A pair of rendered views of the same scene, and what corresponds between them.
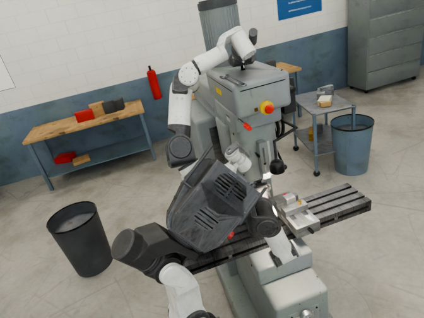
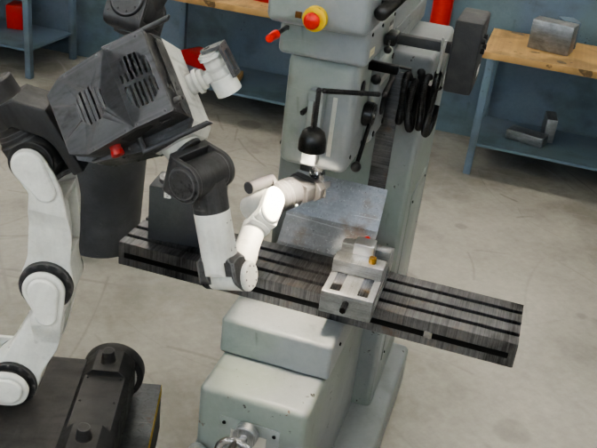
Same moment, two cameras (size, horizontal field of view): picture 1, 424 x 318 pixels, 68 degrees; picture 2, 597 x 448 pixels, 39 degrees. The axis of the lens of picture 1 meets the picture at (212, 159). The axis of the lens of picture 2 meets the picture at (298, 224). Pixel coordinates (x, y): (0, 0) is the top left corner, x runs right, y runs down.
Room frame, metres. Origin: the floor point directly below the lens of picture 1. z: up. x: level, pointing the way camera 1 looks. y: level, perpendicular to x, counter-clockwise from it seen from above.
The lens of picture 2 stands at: (-0.53, -1.14, 2.23)
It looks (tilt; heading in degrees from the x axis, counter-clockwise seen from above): 27 degrees down; 25
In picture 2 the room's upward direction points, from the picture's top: 7 degrees clockwise
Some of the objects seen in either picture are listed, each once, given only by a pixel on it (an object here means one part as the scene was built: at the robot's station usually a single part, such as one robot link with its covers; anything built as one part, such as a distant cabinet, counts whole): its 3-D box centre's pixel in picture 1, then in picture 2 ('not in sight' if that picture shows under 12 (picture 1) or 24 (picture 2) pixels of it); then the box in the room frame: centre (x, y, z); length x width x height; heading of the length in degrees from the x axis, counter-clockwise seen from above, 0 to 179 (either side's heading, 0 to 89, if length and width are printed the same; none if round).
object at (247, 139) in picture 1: (253, 147); (326, 105); (1.52, -0.24, 1.47); 0.21 x 0.19 x 0.32; 100
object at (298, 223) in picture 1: (292, 210); (359, 272); (1.52, -0.41, 0.99); 0.35 x 0.15 x 0.11; 12
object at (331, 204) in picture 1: (272, 226); (316, 284); (1.52, -0.28, 0.90); 1.24 x 0.23 x 0.08; 100
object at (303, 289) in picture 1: (274, 282); (285, 401); (1.49, -0.24, 0.44); 0.81 x 0.32 x 0.60; 10
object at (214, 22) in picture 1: (221, 31); not in sight; (1.76, -0.19, 2.05); 0.20 x 0.20 x 0.32
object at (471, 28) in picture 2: (282, 92); (468, 51); (1.87, -0.51, 1.62); 0.20 x 0.09 x 0.21; 10
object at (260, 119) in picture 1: (246, 108); (339, 28); (1.56, -0.23, 1.68); 0.34 x 0.24 x 0.10; 10
